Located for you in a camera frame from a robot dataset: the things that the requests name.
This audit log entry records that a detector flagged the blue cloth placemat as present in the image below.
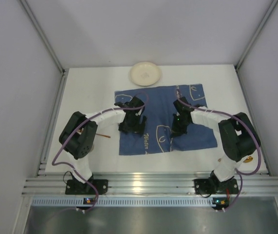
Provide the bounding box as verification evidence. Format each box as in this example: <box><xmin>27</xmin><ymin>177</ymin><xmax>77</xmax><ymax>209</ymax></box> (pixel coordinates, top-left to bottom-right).
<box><xmin>114</xmin><ymin>84</ymin><xmax>217</xmax><ymax>156</ymax></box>

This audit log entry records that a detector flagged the cream ceramic plate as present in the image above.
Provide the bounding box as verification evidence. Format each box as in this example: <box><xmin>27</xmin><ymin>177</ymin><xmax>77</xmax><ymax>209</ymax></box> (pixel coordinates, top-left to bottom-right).
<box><xmin>129</xmin><ymin>61</ymin><xmax>162</xmax><ymax>86</ymax></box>

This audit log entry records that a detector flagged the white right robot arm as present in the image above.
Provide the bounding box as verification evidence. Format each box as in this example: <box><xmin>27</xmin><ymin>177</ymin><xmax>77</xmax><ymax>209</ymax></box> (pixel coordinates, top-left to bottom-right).
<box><xmin>171</xmin><ymin>97</ymin><xmax>261</xmax><ymax>190</ymax></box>

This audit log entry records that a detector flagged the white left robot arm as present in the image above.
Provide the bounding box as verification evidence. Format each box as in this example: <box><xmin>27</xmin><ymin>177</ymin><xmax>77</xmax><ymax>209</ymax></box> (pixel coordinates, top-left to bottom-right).
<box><xmin>52</xmin><ymin>96</ymin><xmax>147</xmax><ymax>184</ymax></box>

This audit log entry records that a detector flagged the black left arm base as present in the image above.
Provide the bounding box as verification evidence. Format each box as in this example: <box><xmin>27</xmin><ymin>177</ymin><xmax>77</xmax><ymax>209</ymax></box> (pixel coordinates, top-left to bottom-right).
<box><xmin>65</xmin><ymin>179</ymin><xmax>108</xmax><ymax>195</ymax></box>

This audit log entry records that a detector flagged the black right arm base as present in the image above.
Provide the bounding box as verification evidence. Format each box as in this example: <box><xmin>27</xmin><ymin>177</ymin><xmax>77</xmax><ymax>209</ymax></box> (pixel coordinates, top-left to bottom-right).
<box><xmin>194</xmin><ymin>178</ymin><xmax>239</xmax><ymax>195</ymax></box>

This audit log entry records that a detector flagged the gold spoon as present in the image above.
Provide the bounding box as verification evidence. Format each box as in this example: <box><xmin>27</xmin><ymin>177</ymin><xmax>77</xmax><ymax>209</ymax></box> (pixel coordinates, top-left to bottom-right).
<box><xmin>243</xmin><ymin>156</ymin><xmax>253</xmax><ymax>163</ymax></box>

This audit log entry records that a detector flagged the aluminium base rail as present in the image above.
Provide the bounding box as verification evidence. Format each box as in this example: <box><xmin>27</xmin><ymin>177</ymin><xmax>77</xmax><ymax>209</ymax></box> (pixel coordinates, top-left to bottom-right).
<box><xmin>22</xmin><ymin>173</ymin><xmax>278</xmax><ymax>196</ymax></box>

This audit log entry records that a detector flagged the slotted cable duct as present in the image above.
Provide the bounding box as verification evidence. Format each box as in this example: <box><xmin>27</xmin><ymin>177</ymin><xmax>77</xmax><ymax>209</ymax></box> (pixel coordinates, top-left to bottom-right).
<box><xmin>31</xmin><ymin>196</ymin><xmax>278</xmax><ymax>208</ymax></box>

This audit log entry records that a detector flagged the left corner frame post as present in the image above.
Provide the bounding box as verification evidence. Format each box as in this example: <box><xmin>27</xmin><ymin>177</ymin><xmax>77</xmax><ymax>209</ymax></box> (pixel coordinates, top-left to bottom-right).
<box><xmin>18</xmin><ymin>0</ymin><xmax>65</xmax><ymax>74</ymax></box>

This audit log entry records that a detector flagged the corner frame post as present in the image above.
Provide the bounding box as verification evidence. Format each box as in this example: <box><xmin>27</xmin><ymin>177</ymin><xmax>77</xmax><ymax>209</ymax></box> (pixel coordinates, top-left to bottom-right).
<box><xmin>18</xmin><ymin>0</ymin><xmax>65</xmax><ymax>74</ymax></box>
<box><xmin>234</xmin><ymin>0</ymin><xmax>278</xmax><ymax>72</ymax></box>

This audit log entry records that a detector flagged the right corner frame post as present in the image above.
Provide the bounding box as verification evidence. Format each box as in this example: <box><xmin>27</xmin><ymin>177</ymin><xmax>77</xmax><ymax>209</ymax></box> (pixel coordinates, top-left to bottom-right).
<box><xmin>234</xmin><ymin>0</ymin><xmax>278</xmax><ymax>72</ymax></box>

